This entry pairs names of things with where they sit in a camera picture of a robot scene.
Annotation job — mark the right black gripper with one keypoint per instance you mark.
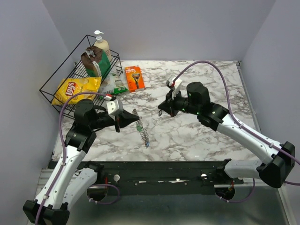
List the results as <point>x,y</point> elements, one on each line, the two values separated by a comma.
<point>168,105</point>

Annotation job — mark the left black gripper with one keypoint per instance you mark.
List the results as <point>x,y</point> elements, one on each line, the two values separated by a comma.
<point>125,118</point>

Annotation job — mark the key with green tag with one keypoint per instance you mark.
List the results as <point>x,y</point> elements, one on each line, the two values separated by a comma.
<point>139,128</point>

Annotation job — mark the round metal keyring disc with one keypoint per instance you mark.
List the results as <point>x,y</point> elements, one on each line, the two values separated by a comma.
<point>142,131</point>

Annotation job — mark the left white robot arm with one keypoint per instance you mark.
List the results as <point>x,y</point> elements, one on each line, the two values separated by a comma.
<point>53,204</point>

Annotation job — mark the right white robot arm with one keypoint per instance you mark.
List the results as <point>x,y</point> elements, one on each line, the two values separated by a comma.
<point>275,160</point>

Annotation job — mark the white and green packet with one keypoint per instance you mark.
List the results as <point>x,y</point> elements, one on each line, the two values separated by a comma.
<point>112,84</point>

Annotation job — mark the orange Gillette razor box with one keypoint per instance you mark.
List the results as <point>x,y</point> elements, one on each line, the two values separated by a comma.
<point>134,78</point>

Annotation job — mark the brown and green bag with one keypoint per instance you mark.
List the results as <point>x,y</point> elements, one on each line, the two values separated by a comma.
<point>95,61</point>

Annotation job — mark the yellow Lays chips bag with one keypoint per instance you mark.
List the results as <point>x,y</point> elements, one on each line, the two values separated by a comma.
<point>71,86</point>

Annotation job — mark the cream pump lotion bottle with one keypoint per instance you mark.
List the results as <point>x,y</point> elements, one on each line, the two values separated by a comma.
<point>102,44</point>

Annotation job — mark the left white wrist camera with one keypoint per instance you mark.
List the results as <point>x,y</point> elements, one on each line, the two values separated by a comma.
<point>114,107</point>

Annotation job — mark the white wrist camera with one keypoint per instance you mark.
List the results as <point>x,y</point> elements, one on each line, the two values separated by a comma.
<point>114,107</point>
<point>174,84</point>

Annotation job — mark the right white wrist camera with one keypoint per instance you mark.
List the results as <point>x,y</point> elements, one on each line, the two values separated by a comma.
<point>174,84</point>

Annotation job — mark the black wire rack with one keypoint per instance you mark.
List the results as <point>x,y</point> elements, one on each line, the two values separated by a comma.
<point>72,67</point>

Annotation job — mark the aluminium frame rail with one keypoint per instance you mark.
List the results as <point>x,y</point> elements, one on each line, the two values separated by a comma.
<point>45,180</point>

